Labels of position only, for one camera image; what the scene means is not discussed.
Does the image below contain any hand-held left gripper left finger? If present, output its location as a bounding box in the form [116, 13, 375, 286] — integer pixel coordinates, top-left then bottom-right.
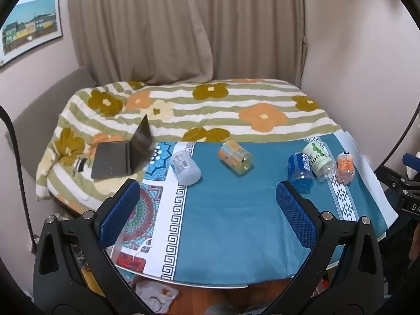
[33, 178, 149, 306]

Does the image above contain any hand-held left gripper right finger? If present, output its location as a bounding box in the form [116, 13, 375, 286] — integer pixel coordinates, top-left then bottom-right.
[272, 181, 385, 306]

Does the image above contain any clear cup blue label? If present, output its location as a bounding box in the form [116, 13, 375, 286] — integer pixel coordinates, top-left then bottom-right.
[288, 153, 315, 193]

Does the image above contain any clear cup green dotted label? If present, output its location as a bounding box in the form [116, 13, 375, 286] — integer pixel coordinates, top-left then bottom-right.
[302, 140, 337, 183]

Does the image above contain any small clear cup orange figure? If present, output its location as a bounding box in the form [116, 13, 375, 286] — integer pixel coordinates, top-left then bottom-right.
[337, 151, 355, 185]

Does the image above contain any translucent white cup barcode label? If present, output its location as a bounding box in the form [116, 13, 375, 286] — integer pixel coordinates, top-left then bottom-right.
[169, 150, 202, 185]

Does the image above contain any clear cup orange label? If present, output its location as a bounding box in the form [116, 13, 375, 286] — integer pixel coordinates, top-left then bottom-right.
[219, 140, 254, 175]

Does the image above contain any dark grey laptop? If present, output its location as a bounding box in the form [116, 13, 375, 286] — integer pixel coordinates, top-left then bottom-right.
[91, 114, 155, 180]

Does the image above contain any teal patterned tablecloth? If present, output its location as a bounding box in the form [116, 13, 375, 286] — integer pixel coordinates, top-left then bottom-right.
[110, 133, 399, 286]

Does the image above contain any crumpled white plastic bag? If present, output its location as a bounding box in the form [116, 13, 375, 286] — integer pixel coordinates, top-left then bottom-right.
[135, 280, 179, 312]

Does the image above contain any floral striped blanket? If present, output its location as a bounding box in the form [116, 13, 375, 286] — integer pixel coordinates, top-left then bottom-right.
[35, 79, 340, 215]

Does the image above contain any beige curtain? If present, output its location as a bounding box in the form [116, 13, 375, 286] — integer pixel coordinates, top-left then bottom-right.
[66, 0, 214, 86]
[193, 0, 307, 87]

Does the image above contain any black strap cable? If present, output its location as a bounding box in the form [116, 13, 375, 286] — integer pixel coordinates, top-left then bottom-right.
[0, 105, 37, 253]

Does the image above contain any framed wall poster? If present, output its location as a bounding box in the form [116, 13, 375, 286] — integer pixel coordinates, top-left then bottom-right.
[0, 0, 64, 69]

